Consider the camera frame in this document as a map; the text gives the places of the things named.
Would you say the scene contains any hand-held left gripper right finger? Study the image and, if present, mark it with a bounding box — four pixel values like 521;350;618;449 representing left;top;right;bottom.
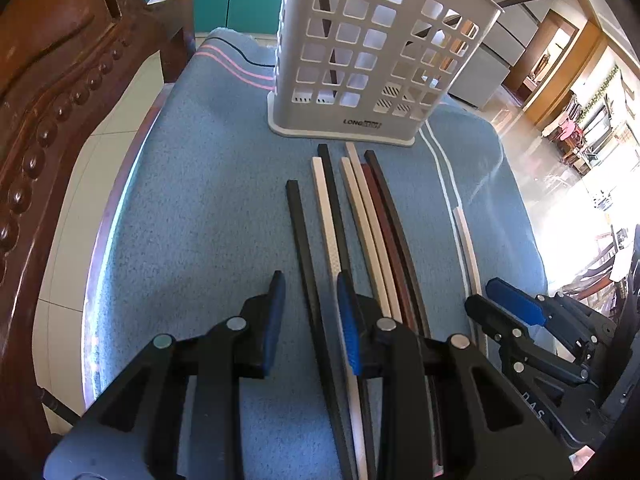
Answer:
335;270;576;480

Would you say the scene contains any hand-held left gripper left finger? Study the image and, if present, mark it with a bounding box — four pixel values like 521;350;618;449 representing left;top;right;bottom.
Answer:
47;270;288;480

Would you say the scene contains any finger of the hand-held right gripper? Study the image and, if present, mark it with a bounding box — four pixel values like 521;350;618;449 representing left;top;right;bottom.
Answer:
465;294;589;386
486;277;617;357

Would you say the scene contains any black chopstick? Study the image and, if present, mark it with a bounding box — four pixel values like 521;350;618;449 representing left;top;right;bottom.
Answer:
285;180;353;480
317;143;378;480

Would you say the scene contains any white chopstick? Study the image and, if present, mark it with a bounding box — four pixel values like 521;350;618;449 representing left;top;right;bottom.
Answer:
340;156;398;321
452;206;485;297
311;156;377;480
345;141;407;322

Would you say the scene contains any dark red chopstick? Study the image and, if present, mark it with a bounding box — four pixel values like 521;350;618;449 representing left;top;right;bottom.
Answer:
361;162;423;333

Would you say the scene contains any dark brown chopstick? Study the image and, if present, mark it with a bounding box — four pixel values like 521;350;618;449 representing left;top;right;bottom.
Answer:
364;149;433;340

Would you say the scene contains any white plastic utensil holder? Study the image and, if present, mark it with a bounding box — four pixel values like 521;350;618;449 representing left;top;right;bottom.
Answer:
266;0;502;147

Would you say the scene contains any blue striped towel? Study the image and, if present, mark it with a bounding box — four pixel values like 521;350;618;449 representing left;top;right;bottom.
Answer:
82;27;548;480

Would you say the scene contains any pink chair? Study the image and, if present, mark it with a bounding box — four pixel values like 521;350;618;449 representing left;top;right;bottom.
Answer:
554;114;587;148

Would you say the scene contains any green garland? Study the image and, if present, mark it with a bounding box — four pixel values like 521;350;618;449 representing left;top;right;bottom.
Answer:
579;64;622;122

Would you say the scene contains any grey drawer cabinet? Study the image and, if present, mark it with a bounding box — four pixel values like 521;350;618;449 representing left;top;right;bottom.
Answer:
450;0;541;111

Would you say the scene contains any carved wooden chair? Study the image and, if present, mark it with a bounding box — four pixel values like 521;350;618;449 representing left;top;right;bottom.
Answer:
0;0;196;480

